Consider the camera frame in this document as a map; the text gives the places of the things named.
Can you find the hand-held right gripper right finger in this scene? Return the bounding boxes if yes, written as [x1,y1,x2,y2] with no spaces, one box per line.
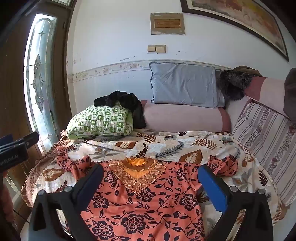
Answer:
[198,164,274,241]

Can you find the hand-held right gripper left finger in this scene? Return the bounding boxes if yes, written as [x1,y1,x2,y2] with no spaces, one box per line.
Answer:
[29,163,104,241]

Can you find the orange floral blouse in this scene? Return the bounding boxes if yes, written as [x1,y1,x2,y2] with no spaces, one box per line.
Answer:
[54,146,238,241]

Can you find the person's left forearm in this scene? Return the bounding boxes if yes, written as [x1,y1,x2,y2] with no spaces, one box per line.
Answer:
[0,171,21,241]

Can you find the wooden door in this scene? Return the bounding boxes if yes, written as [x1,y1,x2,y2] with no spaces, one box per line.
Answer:
[0,0,78,163]

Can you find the green checkered pillow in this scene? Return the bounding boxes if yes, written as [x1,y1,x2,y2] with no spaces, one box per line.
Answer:
[66,105,134,140]

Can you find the leaf print bedspread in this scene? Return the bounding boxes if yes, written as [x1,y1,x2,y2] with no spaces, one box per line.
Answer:
[21,130,285,241]

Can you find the striped floral pillow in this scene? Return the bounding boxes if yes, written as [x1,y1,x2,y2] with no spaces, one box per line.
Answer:
[231,102,296,207]

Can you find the pink bolster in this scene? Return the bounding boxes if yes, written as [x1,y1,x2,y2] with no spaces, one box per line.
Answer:
[140,100,232,133]

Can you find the stained glass window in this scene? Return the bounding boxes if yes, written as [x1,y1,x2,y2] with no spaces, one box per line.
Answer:
[23,13,58,153]

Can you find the black cloth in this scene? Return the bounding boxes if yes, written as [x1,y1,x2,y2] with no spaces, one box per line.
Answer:
[94,91,147,129]

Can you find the dark fluffy cushion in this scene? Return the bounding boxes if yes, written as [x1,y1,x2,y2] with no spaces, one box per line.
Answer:
[216,69,252,101]

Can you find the grey blue pillow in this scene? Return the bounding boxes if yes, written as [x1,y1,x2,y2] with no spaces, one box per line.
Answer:
[149,61,226,109]

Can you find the pink pillow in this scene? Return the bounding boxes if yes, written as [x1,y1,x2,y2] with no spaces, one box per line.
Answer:
[244,76,292,121]

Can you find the dark grey cloth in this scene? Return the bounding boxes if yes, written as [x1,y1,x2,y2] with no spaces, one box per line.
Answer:
[283,68,296,123]

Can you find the brown cloth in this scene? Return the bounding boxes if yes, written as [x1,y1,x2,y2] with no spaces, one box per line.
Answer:
[232,65,263,78]

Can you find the framed painting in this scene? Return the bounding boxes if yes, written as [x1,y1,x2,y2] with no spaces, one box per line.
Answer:
[180,0,290,62]

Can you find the small framed wall plaque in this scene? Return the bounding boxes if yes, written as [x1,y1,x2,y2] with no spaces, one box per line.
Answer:
[150,13,185,35]

